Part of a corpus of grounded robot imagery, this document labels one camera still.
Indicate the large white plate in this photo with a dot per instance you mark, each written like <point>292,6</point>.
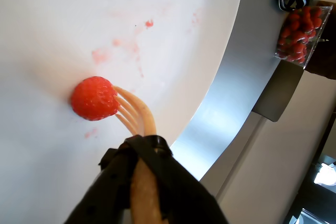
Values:
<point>78,24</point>

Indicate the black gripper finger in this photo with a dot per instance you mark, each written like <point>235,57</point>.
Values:
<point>183,197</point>
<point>105,195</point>

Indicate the red strawberry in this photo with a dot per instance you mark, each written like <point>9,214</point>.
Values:
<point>93,98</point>

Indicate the grey flat device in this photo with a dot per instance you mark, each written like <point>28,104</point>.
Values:
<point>281,90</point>

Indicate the black tape band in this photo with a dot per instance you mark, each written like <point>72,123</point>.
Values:
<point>147,142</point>

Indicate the clear punnet of strawberries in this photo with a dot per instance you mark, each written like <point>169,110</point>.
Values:
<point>300,33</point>

